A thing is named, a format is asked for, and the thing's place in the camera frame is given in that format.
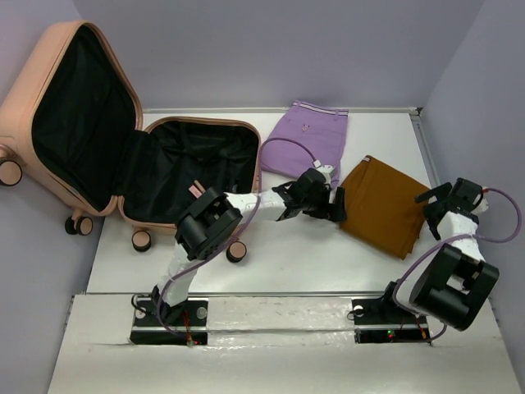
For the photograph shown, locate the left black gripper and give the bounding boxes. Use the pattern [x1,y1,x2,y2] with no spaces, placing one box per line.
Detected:
[300,185,346,222]

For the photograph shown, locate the mustard brown trousers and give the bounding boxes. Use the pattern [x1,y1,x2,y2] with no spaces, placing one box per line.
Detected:
[340,155,429,259]

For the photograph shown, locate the purple shorts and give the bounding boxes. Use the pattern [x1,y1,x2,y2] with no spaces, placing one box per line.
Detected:
[260,101,349,187]

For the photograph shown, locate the beige concealer tube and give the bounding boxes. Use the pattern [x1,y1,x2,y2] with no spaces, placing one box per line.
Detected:
[194,180,205,193]

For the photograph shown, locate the pink cosmetic box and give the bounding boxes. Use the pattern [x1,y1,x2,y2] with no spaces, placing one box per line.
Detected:
[189,184,203,199]

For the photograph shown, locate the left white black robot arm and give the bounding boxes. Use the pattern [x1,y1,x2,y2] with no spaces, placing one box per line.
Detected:
[151,165,347,324]

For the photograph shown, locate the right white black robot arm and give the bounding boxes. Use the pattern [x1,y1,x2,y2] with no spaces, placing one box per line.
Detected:
[377,178,500,331]

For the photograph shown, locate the pink hard-shell suitcase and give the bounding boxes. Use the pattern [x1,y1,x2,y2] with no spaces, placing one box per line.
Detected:
[1,21,260,252]

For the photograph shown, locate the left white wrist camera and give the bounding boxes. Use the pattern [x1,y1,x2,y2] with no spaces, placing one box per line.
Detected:
[313,159,337,184]

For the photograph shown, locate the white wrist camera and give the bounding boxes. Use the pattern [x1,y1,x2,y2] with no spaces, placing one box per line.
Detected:
[313,159,337,184]
[471,188,489,215]

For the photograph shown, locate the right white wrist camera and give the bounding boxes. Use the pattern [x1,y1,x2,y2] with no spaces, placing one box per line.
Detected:
[471,188,489,215]

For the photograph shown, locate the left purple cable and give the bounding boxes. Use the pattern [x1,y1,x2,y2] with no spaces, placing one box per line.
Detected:
[155,138,321,336]

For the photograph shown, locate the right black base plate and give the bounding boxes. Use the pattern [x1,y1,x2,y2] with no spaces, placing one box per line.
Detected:
[347,297,431,344]

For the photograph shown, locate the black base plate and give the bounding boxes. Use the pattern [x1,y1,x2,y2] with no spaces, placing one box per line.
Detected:
[129,294,208,346]
[347,297,431,344]

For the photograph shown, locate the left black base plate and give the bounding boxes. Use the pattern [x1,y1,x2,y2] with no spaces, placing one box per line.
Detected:
[129,294,208,346]

